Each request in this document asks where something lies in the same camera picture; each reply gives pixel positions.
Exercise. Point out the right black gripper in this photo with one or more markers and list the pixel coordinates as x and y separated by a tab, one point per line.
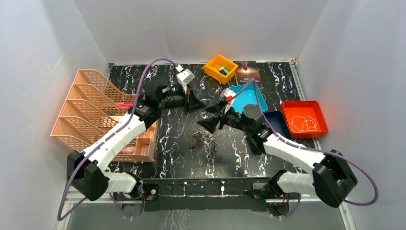
210	124

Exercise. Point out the yellow plastic bin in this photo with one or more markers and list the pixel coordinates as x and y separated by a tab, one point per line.
211	71

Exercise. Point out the cyan square tray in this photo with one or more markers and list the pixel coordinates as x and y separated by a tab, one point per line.
248	97

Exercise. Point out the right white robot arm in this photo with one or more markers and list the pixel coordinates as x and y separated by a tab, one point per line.
326	176

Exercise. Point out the peach mesh file rack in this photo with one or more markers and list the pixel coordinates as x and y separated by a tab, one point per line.
89	110

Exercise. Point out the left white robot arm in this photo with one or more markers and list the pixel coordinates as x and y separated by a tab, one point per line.
86	170

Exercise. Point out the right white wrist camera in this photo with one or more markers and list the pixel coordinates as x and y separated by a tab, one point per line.
228	95

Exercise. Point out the peach compartment organizer tray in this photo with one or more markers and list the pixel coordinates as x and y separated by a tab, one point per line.
144	146

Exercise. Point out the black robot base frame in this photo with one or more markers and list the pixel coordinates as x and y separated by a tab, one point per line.
206	192

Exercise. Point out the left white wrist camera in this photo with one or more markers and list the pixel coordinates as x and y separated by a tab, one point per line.
184	77

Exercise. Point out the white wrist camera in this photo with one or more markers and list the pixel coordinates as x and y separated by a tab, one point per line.
184	77
228	95

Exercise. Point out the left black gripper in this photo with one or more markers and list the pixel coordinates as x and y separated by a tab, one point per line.
189	101

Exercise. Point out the orange square tray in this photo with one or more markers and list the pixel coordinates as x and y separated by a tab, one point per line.
304	119

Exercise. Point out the navy square tray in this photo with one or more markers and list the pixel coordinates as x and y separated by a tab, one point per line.
277	121

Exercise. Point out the pink eraser pack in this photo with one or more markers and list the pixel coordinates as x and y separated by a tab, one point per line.
128	150

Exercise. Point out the dark paperback book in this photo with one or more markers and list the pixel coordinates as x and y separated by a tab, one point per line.
247	70

